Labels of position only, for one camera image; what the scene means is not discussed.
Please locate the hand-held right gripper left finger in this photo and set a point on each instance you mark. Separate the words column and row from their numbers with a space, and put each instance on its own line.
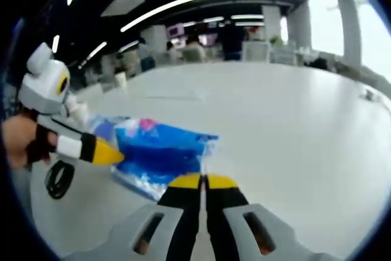
column 180, row 212

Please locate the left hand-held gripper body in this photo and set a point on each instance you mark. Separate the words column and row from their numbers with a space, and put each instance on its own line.
column 46, row 83

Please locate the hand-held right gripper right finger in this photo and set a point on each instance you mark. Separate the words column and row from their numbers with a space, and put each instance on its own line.
column 223, row 212

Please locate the clear bag with blue item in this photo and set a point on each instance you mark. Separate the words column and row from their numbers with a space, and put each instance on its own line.
column 102, row 128

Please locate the blue tissue packet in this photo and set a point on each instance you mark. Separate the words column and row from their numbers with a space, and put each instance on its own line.
column 171, row 151

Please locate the white paper cup green print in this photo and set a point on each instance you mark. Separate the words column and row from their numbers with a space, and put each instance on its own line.
column 121, row 80

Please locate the person's left hand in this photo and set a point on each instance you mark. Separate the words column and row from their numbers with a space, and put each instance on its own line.
column 21, row 141

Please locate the white office chair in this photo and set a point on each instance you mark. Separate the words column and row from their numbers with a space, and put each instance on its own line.
column 256, row 51

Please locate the dark bag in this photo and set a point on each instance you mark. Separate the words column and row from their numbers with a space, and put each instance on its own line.
column 318, row 63

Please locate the green potted plant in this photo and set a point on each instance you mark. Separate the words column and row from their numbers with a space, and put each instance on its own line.
column 276, row 40

